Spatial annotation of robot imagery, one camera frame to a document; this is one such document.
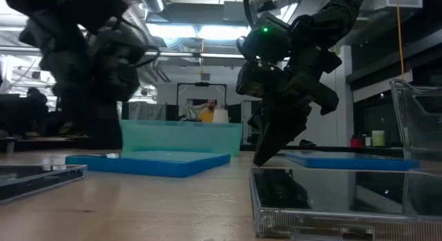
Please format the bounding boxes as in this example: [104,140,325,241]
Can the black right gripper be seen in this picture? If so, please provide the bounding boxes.
[246,44,343,167]

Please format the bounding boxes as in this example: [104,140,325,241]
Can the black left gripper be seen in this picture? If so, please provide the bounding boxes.
[39,33,149,149]

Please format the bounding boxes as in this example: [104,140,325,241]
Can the clear CD case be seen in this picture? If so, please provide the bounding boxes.
[0,164,88,205]

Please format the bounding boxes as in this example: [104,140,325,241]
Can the black jewel case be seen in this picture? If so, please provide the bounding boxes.
[248,166,442,241]

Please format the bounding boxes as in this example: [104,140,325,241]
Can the black monitor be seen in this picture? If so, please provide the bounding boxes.
[227,102,243,124]

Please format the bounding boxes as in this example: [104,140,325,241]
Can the grey cloth cover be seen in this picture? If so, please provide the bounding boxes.
[121,101,167,122]

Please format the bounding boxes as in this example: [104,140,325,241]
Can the white paper roll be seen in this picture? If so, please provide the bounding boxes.
[211,108,230,124]

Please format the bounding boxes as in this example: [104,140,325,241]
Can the person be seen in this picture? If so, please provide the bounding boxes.
[0,87,51,138]
[197,98,219,124]

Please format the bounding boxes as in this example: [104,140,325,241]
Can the beige cloth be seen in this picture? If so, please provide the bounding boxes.
[181,102,208,123]

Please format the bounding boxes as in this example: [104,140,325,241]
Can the teal translucent plastic bin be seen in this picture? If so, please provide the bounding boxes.
[119,119,244,157]

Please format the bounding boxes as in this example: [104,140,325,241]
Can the ceiling light bar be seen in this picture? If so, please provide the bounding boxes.
[143,50,247,59]

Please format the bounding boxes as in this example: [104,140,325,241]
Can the pale green cup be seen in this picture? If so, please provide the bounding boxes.
[371,130,386,148]

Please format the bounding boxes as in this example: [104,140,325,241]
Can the clear plastic bin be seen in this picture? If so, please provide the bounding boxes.
[389,78,442,163]

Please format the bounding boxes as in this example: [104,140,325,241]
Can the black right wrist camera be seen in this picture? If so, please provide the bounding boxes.
[236,59,279,99]

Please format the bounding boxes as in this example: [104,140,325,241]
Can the black aluminium table frame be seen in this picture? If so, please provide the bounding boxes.
[0,135,405,157]

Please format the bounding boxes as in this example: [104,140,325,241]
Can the black background rig frame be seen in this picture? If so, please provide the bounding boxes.
[175,81,229,122]

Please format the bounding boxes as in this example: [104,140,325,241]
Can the yellow cable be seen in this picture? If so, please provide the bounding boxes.
[395,5,405,81]

